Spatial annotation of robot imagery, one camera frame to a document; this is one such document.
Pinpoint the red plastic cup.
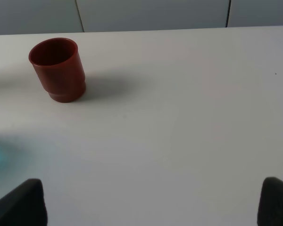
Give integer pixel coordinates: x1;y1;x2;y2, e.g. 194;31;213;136
29;38;86;103

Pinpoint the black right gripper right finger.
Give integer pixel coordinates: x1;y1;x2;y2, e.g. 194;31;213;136
257;177;283;226

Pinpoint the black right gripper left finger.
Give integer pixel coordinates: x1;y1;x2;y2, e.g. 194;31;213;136
0;178;48;226

